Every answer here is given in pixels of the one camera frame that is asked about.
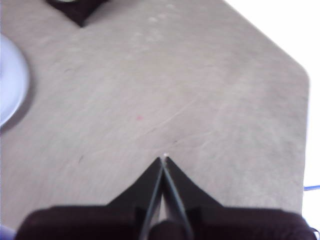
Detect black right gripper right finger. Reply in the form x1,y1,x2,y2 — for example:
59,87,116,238
162,156,318,240

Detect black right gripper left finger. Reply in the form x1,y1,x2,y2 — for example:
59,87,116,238
14,156,164,240

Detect blue round plate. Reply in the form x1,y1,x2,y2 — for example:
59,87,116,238
0,33,30,128

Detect black plastic plate rack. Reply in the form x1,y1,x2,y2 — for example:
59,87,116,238
46,0,110,28

